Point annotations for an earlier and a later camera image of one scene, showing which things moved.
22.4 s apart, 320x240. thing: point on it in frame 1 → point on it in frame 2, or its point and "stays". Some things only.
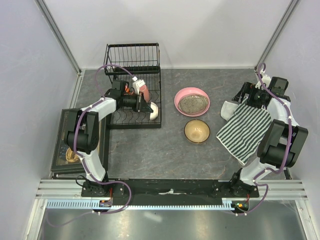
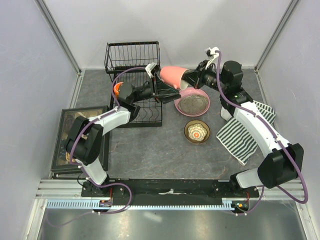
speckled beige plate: (193, 104) stays
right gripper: (247, 88) → (195, 78)
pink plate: (192, 102) stays
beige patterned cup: (196, 131) stays
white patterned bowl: (154, 115) → (197, 132)
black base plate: (168, 191) stays
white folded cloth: (227, 110) stays
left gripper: (141, 103) → (160, 89)
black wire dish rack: (141, 60) stays
